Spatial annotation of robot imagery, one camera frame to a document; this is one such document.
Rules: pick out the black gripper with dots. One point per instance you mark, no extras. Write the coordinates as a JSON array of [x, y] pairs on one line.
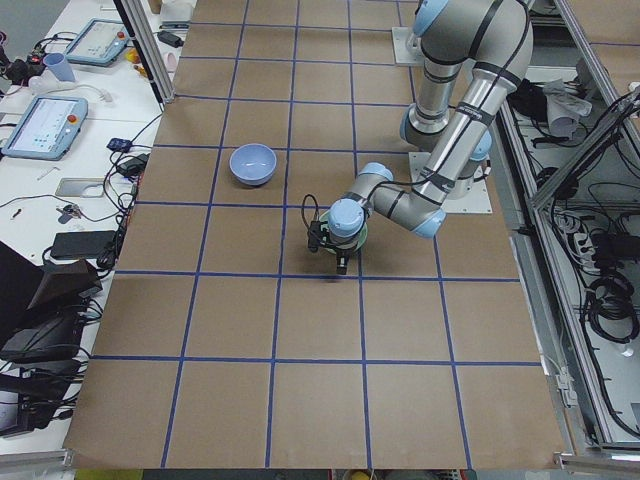
[[342, 253]]

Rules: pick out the green bowl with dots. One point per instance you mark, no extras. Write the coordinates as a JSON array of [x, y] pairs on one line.
[[328, 226]]

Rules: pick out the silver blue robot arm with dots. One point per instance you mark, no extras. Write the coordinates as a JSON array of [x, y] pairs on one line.
[[476, 53]]

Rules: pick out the blue bowl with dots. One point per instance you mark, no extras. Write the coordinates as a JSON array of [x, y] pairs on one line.
[[253, 164]]

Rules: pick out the black phone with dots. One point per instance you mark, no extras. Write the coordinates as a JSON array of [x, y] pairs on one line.
[[81, 245]]

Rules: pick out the pink mug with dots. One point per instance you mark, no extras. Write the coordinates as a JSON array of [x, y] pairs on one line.
[[170, 61]]

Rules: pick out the silver metal tray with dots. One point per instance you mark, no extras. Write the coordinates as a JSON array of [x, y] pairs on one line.
[[80, 188]]

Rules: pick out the black power adapter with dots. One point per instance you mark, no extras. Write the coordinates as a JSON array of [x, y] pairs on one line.
[[170, 39]]

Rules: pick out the red mango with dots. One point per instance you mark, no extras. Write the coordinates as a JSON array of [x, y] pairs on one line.
[[133, 56]]

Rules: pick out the black laptop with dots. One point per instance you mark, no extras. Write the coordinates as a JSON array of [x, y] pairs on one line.
[[30, 292]]

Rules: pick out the lower teach pendant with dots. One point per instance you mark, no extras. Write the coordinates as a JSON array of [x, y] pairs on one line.
[[47, 129]]

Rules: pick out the teach pendant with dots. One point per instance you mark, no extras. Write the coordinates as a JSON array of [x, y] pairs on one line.
[[98, 44], [47, 129]]

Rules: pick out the upper teach pendant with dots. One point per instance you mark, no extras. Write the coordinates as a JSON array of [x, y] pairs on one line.
[[98, 44]]

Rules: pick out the lilac plastic cup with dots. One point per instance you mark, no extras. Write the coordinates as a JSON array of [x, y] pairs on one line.
[[59, 66]]

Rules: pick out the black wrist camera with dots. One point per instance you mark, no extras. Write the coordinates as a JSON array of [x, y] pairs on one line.
[[314, 236]]

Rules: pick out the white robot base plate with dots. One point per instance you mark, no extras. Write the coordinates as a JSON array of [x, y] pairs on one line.
[[469, 195]]

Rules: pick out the aluminium frame post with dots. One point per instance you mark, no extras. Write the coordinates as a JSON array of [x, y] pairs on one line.
[[136, 23]]

